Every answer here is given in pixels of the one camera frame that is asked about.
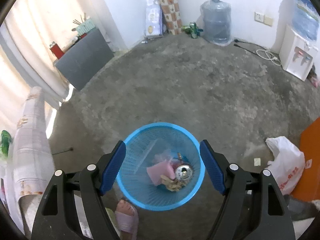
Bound white power cable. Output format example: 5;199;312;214
233;38;283;67

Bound rolled checkered floor mat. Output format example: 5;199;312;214
159;0;182;35

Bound mint green utensil holder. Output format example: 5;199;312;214
72;12;95;36

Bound white red plastic bag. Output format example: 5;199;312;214
265;136;305;195

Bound green cans on floor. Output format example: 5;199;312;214
182;22;203;38

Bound pink slipper foot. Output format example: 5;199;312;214
114;199;139;240

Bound red drink can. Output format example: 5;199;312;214
175;164;194;182

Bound pink sponge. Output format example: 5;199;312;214
146;160;176;186

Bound dark grey cabinet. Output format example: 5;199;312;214
54;28;114;91

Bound brown paper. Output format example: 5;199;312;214
161;175;187;192

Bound water jug on dispenser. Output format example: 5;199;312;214
292;0;319;42

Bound large blue water jug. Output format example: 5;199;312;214
201;0;232;46

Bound wall power socket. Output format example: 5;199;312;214
254;12;273;27

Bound orange board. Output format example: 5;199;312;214
292;118;320;202

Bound cream window curtain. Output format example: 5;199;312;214
1;0;113;134

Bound green plastic bottle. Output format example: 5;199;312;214
1;130;12;158

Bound white water dispenser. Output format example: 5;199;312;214
279;25;318;81

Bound red thermos flask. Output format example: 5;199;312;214
49;41;65;59

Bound floral white tablecloth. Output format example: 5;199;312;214
4;87;56;238

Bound blue mesh trash basket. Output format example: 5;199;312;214
117;122;205;211

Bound white printed bag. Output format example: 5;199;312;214
145;0;163;38

